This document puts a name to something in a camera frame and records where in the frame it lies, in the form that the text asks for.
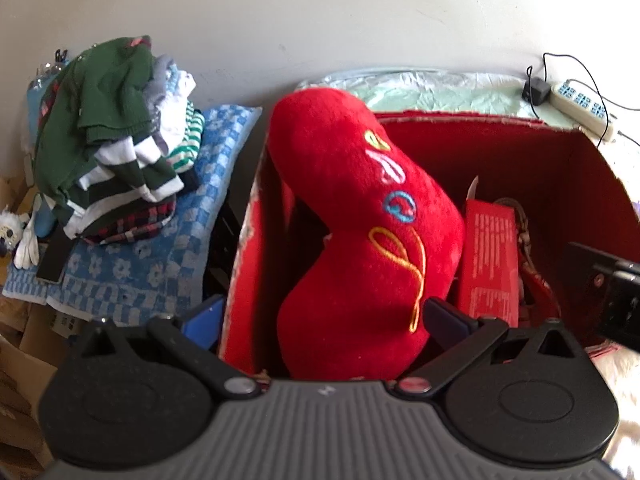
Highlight black power adapter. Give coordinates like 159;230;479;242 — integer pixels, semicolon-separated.
521;77;552;106

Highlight brown leather strap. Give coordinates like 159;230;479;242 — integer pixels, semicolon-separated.
494;197;562;322

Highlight white plush toy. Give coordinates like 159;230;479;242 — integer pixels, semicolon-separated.
0;207;27;259

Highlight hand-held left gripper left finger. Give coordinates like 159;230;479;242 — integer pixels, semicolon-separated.
75;295;263;402

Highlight black cable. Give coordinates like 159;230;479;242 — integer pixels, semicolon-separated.
525;52;640;112

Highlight pile of folded clothes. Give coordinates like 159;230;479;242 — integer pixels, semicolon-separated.
32;36;187;227

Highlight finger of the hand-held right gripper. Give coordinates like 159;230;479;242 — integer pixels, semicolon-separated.
560;241;640;306

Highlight red plush pillow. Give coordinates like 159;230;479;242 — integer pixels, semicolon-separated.
267;87;467;382

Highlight white glove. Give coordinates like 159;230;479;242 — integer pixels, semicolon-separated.
13;209;42;270

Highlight red lined cardboard box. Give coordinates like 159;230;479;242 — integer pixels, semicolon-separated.
218;109;640;377

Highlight blue checkered floral towel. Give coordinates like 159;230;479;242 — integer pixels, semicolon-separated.
2;104;264;325

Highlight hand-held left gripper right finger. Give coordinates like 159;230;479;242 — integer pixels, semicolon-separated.
394;296;584;399

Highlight flat red carton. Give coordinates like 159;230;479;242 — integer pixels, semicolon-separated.
452;199;521;329

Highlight black flat rectangular object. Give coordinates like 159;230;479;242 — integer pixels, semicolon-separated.
35;224;77;284

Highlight brown cardboard boxes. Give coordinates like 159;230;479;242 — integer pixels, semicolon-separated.
0;175;68;480

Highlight light green quilted mat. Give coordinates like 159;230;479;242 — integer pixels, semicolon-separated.
295;67;601;134

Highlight light blue white clothes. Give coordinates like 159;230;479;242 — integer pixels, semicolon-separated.
144;55;197;128

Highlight dark plaid shirt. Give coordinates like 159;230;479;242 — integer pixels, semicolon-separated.
81;194;179;246

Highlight white power strip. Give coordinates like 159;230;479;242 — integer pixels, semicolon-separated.
548;80;616;142

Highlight thin striped green white cloth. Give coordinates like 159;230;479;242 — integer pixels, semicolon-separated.
164;100;207;173

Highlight white green striped garment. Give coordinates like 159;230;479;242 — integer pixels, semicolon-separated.
64;134;187;240

